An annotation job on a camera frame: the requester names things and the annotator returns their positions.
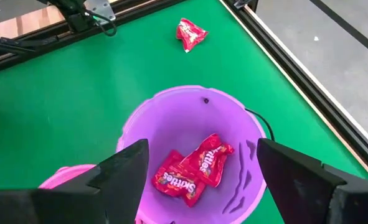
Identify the black aluminium table frame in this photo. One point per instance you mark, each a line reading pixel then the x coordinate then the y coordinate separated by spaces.
pixel 311 88

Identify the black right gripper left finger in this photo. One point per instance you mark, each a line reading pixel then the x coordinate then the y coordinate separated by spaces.
pixel 78 205

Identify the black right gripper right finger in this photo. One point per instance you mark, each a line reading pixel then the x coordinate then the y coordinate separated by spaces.
pixel 320 199

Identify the small black frame clamp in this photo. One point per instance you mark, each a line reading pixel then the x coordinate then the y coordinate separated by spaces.
pixel 249 3

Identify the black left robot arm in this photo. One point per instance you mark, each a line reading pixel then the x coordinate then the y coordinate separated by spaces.
pixel 74 15

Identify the red Skittles candy pack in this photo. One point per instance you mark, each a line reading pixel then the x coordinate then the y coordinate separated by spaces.
pixel 210 158
pixel 190 32
pixel 171 183

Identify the purple halloween bucket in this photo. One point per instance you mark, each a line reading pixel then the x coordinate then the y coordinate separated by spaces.
pixel 186 124

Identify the green table mat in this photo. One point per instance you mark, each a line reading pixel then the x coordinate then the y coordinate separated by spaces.
pixel 62 102

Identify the small white floor scrap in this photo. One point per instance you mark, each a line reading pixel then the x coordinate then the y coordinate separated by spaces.
pixel 316 38

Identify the pink halloween bucket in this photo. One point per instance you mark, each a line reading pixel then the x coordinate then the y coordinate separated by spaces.
pixel 68 175

